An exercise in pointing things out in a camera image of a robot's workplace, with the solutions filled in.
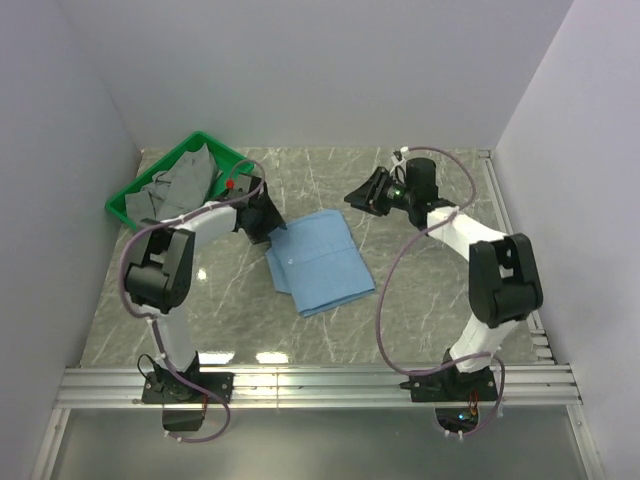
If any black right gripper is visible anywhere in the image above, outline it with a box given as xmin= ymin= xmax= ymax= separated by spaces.
xmin=344 ymin=168 xmax=415 ymax=218

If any light blue long sleeve shirt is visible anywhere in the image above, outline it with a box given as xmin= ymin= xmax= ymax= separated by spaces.
xmin=265 ymin=210 xmax=375 ymax=317

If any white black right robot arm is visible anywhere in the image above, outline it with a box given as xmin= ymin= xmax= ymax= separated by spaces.
xmin=344 ymin=147 xmax=543 ymax=400

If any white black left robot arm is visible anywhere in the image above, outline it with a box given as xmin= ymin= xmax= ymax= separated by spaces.
xmin=120 ymin=173 xmax=286 ymax=402

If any grey long sleeve shirt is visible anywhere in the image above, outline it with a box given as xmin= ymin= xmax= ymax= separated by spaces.
xmin=125 ymin=144 xmax=220 ymax=224

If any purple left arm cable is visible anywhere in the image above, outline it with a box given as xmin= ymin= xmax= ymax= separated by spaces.
xmin=119 ymin=158 xmax=266 ymax=444

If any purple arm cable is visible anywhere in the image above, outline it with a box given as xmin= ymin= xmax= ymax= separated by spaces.
xmin=119 ymin=158 xmax=266 ymax=444
xmin=375 ymin=144 xmax=506 ymax=439

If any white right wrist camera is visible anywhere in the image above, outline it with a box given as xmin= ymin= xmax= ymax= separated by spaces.
xmin=390 ymin=146 xmax=410 ymax=173

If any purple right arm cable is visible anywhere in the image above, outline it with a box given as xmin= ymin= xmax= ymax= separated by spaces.
xmin=375 ymin=144 xmax=506 ymax=439

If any aluminium side rail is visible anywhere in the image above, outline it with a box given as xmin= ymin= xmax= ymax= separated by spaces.
xmin=479 ymin=150 xmax=556 ymax=364

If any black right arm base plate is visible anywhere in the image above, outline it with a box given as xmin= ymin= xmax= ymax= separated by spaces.
xmin=399 ymin=367 xmax=498 ymax=403

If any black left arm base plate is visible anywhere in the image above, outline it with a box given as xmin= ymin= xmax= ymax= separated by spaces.
xmin=141 ymin=370 xmax=234 ymax=405

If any aluminium front mounting rail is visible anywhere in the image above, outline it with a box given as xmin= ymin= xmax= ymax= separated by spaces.
xmin=54 ymin=364 xmax=582 ymax=410

